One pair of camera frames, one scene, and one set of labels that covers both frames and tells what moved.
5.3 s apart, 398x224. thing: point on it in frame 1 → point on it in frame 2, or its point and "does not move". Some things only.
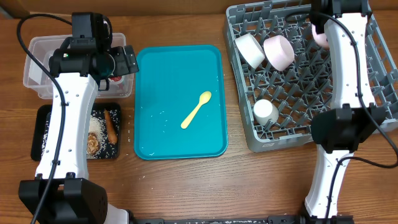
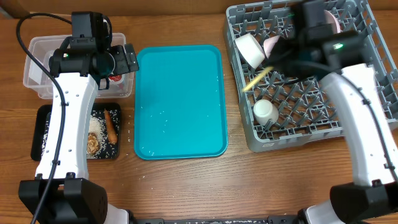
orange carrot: [112, 134] does not move
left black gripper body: [121, 65] does not move
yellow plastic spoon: [204, 98] → [258, 78]
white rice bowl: [250, 49] does not move
